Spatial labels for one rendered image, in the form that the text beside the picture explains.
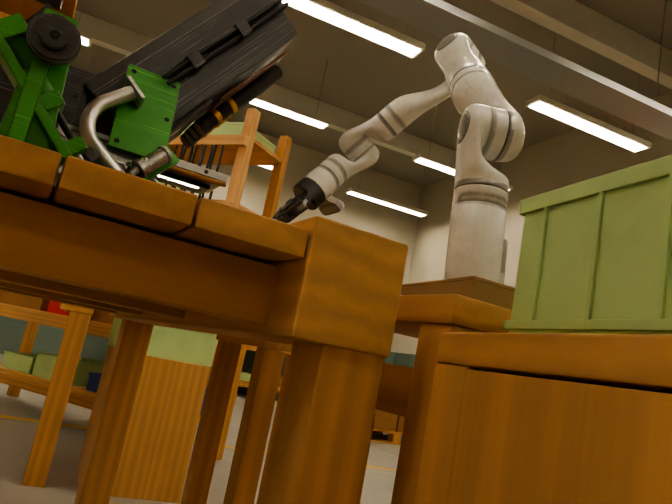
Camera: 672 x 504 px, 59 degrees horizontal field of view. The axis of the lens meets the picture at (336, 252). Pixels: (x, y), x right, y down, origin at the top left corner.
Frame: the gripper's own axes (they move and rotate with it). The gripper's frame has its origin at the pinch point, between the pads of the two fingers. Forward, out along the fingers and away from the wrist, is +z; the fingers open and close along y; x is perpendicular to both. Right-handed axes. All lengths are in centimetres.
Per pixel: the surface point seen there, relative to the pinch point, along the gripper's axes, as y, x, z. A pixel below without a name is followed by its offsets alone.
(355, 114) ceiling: -655, 69, -483
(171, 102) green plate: -3.7, -34.7, -1.5
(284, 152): -267, 11, -149
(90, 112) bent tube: 2.8, -41.1, 15.5
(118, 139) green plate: -0.2, -34.4, 13.9
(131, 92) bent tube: 0.6, -40.3, 5.6
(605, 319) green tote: 89, 12, 15
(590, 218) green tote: 85, 6, 6
